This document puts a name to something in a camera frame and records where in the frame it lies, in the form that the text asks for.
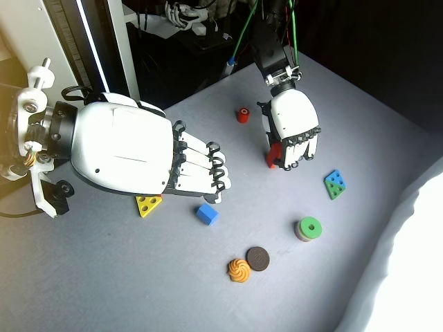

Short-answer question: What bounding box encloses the stacked coloured rings toy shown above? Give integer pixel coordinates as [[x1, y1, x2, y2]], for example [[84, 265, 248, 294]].
[[294, 216, 323, 243]]

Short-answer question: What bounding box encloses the red rectangular block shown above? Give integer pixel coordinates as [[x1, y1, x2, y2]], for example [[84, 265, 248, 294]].
[[265, 142, 283, 169]]

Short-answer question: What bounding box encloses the yellow triangle block with holes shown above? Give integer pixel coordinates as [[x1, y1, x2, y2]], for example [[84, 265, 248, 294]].
[[134, 194, 163, 219]]

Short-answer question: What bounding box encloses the white blue cable connector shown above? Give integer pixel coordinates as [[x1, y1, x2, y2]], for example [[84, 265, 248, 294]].
[[220, 57, 239, 80]]

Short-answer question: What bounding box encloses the blue hexagonal block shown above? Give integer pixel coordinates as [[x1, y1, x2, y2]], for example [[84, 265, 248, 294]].
[[195, 203, 219, 226]]

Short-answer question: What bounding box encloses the grey table cloth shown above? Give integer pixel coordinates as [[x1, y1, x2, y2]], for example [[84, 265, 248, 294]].
[[0, 51, 443, 332]]

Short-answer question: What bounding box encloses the spare white robot hand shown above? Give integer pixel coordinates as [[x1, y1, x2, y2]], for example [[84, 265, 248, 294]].
[[164, 0, 209, 35]]

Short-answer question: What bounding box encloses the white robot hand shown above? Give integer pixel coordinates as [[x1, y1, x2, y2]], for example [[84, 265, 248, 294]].
[[256, 88, 322, 172], [71, 92, 232, 204]]

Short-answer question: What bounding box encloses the orange swirl cookie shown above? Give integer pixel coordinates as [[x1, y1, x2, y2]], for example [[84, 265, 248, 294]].
[[226, 258, 251, 284]]

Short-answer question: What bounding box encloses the white robot body column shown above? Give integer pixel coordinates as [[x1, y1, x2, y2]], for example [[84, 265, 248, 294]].
[[0, 0, 141, 101]]

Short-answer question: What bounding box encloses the green cable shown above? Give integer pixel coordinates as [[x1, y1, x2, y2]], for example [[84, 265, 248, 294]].
[[230, 0, 260, 62], [289, 0, 300, 66]]

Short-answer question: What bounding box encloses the green triangle block with holes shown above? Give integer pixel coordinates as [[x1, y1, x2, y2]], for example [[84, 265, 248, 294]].
[[324, 180, 347, 201]]

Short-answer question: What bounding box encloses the brown round cookie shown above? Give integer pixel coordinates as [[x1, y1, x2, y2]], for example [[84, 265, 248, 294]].
[[246, 246, 271, 272]]

